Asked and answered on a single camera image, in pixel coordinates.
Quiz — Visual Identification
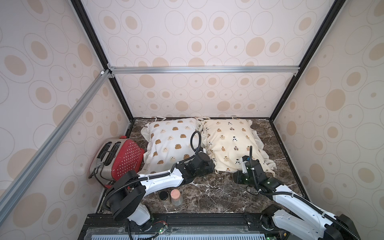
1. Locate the black corner frame post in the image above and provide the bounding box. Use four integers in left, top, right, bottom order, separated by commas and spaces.
70, 0, 134, 122
270, 0, 347, 123

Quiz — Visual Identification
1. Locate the pink lid glass jar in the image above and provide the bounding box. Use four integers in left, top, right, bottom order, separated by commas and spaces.
171, 189, 183, 206

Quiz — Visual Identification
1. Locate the silver diagonal left rail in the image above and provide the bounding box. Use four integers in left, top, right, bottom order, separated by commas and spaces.
1, 69, 112, 224

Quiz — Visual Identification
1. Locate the silver horizontal back rail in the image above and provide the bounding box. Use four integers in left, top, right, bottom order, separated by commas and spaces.
110, 66, 300, 75

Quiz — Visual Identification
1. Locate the cream animal print pillow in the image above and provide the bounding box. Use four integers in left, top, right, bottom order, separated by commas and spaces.
200, 119, 276, 176

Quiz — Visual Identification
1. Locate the red polka dot toaster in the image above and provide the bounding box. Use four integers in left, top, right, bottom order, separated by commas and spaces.
89, 136, 145, 188

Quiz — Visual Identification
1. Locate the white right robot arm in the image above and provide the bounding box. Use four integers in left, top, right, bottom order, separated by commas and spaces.
234, 147, 360, 240

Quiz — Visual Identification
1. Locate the black lid small jar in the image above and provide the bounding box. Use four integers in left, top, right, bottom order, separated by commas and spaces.
159, 191, 170, 201

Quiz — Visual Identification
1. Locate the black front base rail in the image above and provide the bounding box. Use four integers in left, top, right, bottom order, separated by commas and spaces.
79, 213, 290, 240

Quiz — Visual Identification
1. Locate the black corner frame post right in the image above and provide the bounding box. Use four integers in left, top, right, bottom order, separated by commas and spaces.
270, 0, 347, 123

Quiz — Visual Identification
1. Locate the black corner frame post left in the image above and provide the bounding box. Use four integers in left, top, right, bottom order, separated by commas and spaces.
70, 0, 134, 122

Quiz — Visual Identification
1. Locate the white bear print pillow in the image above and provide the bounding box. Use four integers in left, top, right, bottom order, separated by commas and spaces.
139, 118, 201, 174

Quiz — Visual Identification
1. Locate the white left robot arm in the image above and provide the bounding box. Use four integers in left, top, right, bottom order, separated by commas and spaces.
102, 131, 215, 226

